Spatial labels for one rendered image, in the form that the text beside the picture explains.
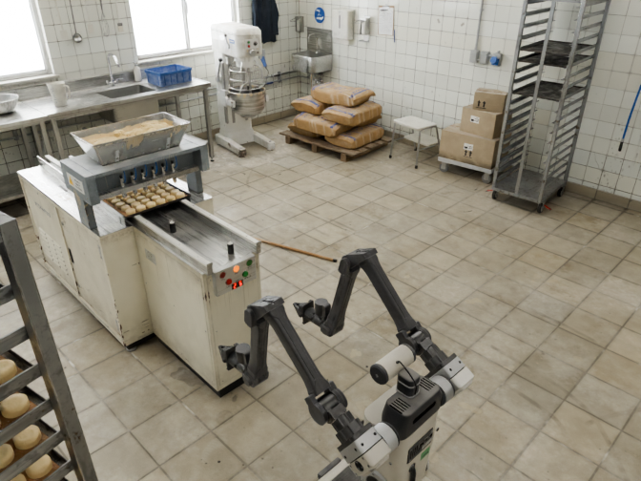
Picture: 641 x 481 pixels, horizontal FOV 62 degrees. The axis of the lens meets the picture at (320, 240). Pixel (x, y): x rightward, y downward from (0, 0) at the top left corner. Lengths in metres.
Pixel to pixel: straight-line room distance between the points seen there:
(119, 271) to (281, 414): 1.20
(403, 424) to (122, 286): 1.99
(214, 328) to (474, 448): 1.43
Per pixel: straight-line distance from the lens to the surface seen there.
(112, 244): 3.11
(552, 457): 3.04
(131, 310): 3.35
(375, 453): 1.69
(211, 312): 2.71
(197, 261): 2.59
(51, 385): 1.16
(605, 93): 5.63
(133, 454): 2.98
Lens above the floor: 2.21
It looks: 29 degrees down
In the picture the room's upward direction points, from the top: straight up
